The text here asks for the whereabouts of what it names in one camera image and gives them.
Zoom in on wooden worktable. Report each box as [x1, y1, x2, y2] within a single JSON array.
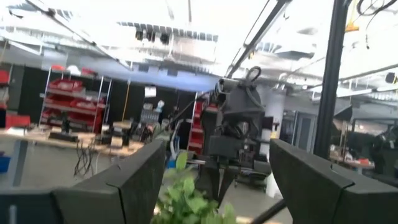
[[0, 128, 144, 157]]

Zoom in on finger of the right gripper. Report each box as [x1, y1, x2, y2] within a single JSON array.
[[195, 166, 219, 200], [217, 169, 238, 207]]

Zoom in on red storage bins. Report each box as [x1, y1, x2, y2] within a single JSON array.
[[0, 68, 32, 129]]

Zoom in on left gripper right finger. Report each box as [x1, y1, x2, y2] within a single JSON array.
[[269, 139, 398, 224]]

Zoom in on hanging yellow cord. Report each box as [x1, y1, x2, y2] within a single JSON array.
[[344, 0, 361, 34]]

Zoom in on ceiling spotlights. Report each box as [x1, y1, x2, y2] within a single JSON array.
[[134, 29, 171, 45]]

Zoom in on blue plastic bin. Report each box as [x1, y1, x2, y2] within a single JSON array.
[[0, 151, 12, 174]]

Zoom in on small green artificial plant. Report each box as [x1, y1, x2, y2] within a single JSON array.
[[151, 151, 238, 224]]

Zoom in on narrow red bin rack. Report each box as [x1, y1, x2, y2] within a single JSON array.
[[186, 91, 218, 156]]

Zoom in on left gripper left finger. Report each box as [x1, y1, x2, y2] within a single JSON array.
[[0, 139, 167, 224]]

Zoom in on red bin wire rack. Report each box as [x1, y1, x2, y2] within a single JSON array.
[[39, 63, 112, 135]]

